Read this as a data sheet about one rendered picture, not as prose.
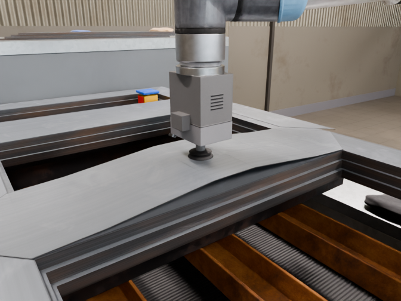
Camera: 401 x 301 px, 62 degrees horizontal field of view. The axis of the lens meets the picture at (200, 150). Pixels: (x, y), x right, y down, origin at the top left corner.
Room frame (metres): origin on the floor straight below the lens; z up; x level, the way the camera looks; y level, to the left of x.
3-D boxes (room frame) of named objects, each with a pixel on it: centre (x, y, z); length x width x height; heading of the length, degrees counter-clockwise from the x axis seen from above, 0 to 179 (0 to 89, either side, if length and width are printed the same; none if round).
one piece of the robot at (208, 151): (0.53, 0.00, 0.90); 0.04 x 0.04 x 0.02
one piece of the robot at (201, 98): (0.52, 0.01, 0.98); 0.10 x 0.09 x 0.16; 127
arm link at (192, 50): (0.53, 0.00, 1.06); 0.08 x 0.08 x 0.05
